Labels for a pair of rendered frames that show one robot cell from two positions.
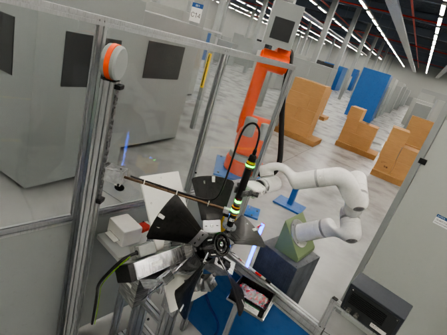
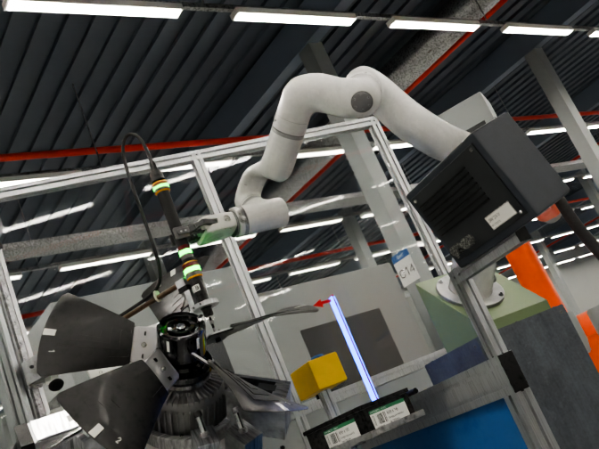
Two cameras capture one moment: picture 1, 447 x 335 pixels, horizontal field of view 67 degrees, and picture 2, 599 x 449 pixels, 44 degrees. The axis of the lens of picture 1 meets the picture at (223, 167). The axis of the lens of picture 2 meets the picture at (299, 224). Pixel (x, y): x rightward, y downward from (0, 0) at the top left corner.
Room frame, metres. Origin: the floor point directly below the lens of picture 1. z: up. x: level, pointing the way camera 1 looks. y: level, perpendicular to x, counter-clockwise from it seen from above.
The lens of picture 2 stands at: (-0.08, -1.17, 0.82)
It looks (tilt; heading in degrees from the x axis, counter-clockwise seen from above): 16 degrees up; 25
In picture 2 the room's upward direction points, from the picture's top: 23 degrees counter-clockwise
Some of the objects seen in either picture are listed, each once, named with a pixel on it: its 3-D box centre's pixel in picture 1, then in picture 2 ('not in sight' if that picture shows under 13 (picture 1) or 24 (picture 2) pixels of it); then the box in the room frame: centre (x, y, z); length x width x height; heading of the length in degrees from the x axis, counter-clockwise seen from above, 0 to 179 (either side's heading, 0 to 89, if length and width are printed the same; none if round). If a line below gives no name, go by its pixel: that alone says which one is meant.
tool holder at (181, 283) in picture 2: (229, 219); (196, 291); (1.50, -0.11, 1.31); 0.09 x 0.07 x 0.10; 89
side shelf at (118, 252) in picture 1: (134, 239); not in sight; (1.73, 0.39, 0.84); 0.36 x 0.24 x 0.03; 144
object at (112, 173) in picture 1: (114, 173); (41, 368); (1.51, 0.51, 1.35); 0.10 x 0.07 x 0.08; 89
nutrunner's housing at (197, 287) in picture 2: (241, 192); (179, 236); (1.50, -0.12, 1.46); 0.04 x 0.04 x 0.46
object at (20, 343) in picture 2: (108, 147); (19, 335); (1.51, 0.56, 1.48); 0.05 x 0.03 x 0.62; 179
